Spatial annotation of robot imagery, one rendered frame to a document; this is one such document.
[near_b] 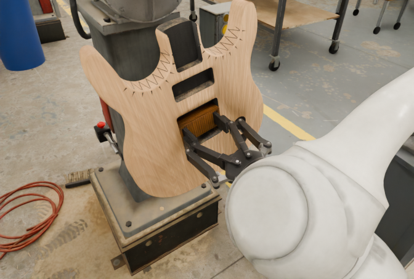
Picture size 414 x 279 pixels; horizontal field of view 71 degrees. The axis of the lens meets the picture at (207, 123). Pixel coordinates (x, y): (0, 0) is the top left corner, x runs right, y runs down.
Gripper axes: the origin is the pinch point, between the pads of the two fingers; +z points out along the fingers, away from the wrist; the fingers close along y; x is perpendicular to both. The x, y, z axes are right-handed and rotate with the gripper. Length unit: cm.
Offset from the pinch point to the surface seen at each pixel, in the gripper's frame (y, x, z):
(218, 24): 26.0, 5.0, 29.5
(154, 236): -19, -76, 32
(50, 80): -31, -94, 255
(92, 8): -2, 13, 55
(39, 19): -11, -68, 363
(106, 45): -4.0, 4.3, 46.9
